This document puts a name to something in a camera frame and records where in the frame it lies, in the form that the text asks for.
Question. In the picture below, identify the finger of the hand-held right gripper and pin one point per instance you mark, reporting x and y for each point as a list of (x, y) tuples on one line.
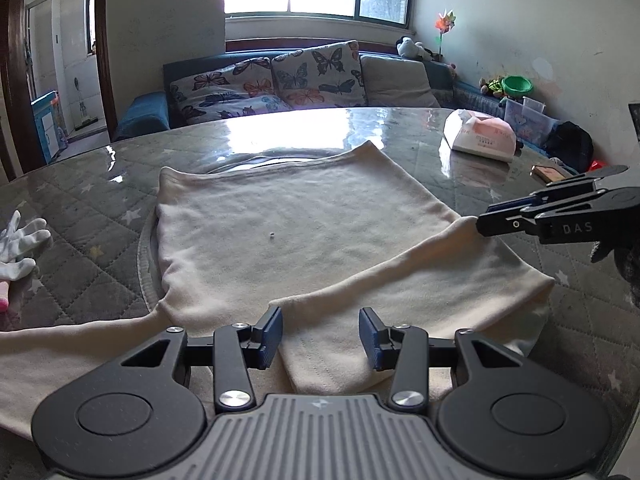
[(560, 227), (575, 185)]

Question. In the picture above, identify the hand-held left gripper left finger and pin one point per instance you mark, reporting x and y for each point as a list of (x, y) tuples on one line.
[(270, 340)]

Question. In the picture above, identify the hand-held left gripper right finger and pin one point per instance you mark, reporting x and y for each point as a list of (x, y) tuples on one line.
[(374, 340)]

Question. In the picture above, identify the cream knit sweater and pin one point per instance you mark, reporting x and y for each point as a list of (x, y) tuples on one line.
[(310, 230)]

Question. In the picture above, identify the person's right hand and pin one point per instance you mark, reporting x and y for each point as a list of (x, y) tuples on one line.
[(622, 265)]

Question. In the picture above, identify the smartphone with lit screen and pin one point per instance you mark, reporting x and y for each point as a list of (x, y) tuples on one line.
[(549, 174)]

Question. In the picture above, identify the red plastic stool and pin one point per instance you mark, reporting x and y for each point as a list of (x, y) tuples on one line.
[(597, 165)]

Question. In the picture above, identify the black bag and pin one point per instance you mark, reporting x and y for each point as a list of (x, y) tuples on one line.
[(570, 145)]

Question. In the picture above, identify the clear plastic storage box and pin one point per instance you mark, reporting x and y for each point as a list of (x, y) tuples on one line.
[(530, 122)]

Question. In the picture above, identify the white pink tissue pack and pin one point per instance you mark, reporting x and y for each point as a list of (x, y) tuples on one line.
[(480, 135)]

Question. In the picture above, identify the green plastic bowl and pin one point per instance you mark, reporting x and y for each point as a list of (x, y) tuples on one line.
[(517, 85)]

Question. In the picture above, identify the green plush toy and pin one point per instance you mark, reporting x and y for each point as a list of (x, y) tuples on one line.
[(492, 87)]

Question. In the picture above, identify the plain grey pillow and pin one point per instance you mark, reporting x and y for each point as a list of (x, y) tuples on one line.
[(397, 82)]

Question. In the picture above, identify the colourful pinwheel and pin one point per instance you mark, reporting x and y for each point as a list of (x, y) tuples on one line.
[(444, 22)]

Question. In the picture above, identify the black and white plush toy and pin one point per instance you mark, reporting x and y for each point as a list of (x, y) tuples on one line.
[(412, 47)]

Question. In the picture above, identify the wide butterfly print pillow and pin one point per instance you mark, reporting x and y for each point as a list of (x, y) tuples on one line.
[(225, 92)]

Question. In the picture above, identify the blue sofa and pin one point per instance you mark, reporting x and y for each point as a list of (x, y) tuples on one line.
[(142, 115)]

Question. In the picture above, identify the square butterfly print pillow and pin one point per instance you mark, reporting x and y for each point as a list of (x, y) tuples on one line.
[(315, 72)]

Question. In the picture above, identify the blue toy drawing board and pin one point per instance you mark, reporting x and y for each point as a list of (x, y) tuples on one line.
[(47, 125)]

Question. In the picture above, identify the brown wooden door frame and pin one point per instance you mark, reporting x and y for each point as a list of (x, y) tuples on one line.
[(102, 35)]

